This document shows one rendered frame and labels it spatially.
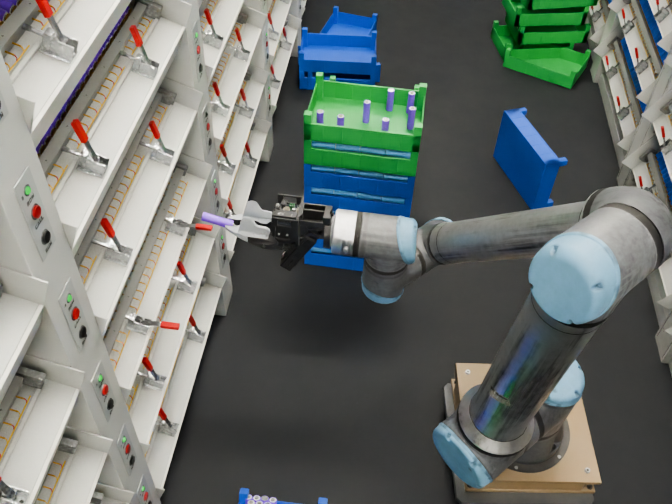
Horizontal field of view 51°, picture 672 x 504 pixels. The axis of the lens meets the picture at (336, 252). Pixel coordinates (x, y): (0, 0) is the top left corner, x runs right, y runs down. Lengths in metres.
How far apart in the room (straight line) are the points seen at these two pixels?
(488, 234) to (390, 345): 0.76
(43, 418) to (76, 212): 0.29
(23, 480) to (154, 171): 0.63
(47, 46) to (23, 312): 0.34
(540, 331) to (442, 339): 0.97
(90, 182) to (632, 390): 1.52
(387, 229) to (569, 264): 0.48
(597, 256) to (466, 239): 0.45
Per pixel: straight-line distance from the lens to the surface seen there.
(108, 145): 1.18
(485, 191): 2.51
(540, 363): 1.16
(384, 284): 1.45
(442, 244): 1.45
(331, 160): 1.89
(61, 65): 1.01
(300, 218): 1.37
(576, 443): 1.81
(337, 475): 1.80
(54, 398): 1.12
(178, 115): 1.55
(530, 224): 1.25
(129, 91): 1.28
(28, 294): 0.97
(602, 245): 0.99
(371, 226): 1.36
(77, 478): 1.27
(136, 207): 1.35
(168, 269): 1.50
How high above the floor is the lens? 1.62
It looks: 47 degrees down
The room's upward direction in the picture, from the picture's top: 2 degrees clockwise
